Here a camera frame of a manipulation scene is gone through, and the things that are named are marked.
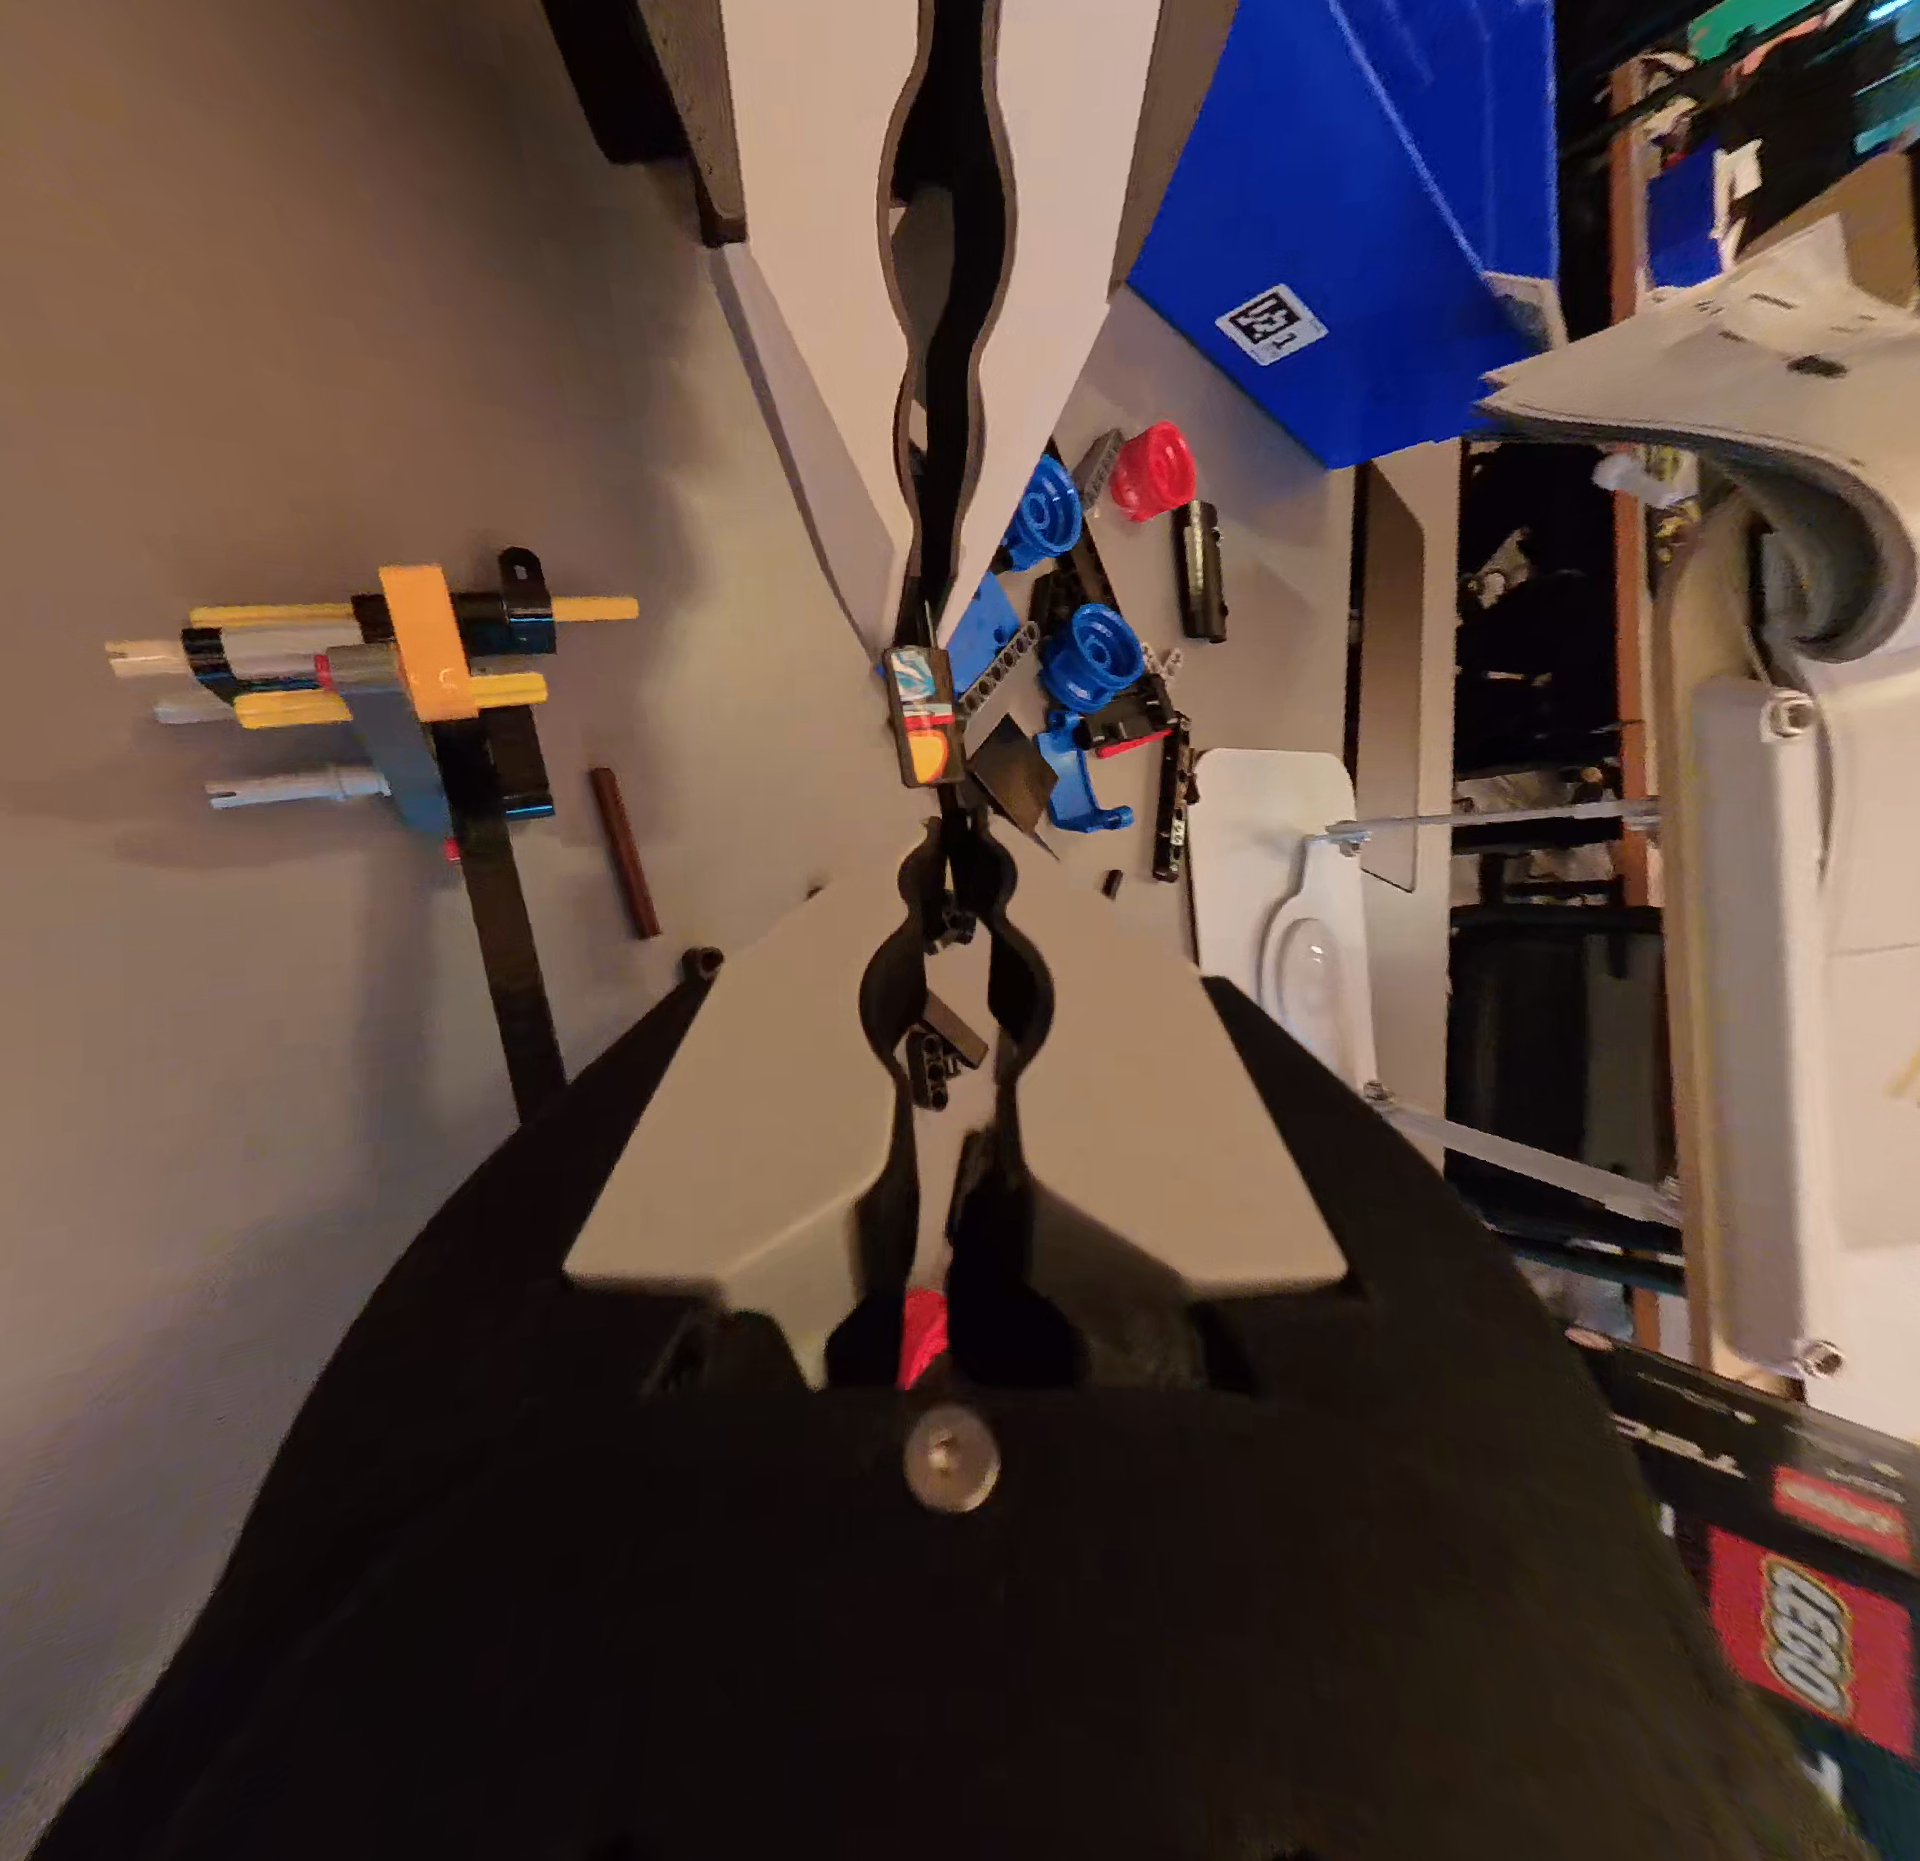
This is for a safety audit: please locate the short black toy beam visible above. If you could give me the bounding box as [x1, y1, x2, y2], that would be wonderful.
[900, 992, 990, 1111]

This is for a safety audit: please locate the blue bin with white tag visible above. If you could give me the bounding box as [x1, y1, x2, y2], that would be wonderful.
[1125, 0, 1561, 472]

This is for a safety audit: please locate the truck print toy set box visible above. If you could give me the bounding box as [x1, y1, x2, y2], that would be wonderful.
[1575, 1337, 1920, 1861]

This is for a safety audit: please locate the black glossy toy piece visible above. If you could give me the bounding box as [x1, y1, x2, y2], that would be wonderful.
[1175, 501, 1230, 644]

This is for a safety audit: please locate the black flat toy panel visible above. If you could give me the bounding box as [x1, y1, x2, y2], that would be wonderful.
[963, 712, 1059, 862]

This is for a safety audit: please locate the black axle with printed brick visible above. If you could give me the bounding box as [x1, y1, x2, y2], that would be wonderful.
[883, 603, 968, 859]

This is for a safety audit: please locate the white book stand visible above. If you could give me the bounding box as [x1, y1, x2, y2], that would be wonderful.
[1192, 497, 1920, 1383]

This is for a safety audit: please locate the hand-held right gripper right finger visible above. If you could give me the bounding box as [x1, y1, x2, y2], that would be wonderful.
[944, 824, 1352, 1386]

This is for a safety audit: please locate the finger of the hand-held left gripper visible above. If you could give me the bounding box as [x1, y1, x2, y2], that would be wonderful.
[929, 0, 1249, 644]
[706, 0, 939, 659]

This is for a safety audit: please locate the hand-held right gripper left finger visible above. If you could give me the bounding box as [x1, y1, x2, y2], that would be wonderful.
[562, 824, 953, 1390]

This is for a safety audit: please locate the instruction booklet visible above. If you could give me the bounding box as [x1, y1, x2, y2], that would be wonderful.
[1477, 211, 1920, 664]

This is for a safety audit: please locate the blue flat toy panel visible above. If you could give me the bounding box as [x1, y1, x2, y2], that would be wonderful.
[944, 572, 1037, 677]

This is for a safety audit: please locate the red wheel hub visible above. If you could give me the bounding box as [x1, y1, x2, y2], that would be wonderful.
[1105, 422, 1196, 524]

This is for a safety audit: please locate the blue wheel hub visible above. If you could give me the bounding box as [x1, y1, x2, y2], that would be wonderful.
[1039, 603, 1147, 716]
[998, 459, 1085, 574]

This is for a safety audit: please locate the brown toy axle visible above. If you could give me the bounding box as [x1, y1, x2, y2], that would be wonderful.
[588, 767, 666, 943]

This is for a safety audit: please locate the pile of black toy beams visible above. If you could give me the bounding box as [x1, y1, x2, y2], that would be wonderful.
[960, 428, 1202, 887]

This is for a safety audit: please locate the black orange toy chassis assembly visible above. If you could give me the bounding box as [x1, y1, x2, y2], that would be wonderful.
[104, 544, 644, 1129]

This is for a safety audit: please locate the blue curved toy panel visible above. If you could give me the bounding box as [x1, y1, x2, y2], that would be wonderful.
[1039, 707, 1136, 832]

